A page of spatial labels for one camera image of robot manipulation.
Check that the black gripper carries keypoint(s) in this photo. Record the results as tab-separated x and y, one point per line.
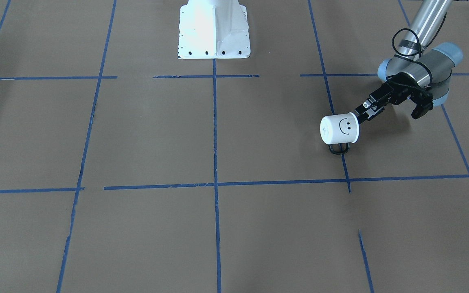
400	87

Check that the white smiley face mug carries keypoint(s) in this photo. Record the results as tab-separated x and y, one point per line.
339	131

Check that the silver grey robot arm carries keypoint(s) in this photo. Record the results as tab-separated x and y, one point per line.
416	72

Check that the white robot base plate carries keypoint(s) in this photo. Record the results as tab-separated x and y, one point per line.
213	29

